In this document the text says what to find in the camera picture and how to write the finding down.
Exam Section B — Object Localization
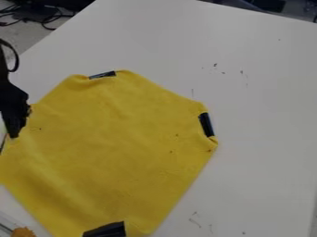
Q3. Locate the yellow cloth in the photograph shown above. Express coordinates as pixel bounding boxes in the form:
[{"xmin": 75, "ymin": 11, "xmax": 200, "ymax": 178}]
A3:
[{"xmin": 0, "ymin": 69, "xmax": 221, "ymax": 237}]

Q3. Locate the orange toy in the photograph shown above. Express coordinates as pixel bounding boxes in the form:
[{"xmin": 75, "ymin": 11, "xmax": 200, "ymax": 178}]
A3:
[{"xmin": 9, "ymin": 226, "xmax": 38, "ymax": 237}]

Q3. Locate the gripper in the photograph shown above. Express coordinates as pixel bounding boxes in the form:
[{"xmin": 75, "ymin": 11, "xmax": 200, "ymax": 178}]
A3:
[{"xmin": 0, "ymin": 81, "xmax": 34, "ymax": 139}]

